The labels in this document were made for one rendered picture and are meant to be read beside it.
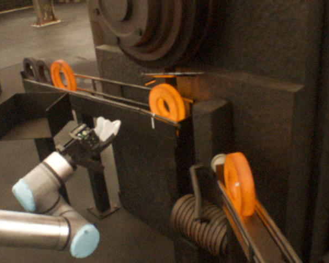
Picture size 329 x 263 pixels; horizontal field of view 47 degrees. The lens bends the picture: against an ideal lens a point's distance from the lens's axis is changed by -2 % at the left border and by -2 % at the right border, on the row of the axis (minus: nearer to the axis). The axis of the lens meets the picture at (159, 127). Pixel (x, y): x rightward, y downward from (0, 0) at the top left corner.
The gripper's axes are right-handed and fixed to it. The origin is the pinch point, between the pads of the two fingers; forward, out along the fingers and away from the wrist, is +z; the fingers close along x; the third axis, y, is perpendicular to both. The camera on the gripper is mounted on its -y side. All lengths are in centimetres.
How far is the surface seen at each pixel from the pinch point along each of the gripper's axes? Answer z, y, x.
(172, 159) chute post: 9.9, -22.0, -6.3
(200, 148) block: 12.8, -13.0, -20.2
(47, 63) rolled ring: 19, -5, 88
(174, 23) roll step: 23.7, 24.0, -14.1
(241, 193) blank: -3, -1, -50
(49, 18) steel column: 257, -151, 652
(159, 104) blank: 19.3, -7.3, 3.2
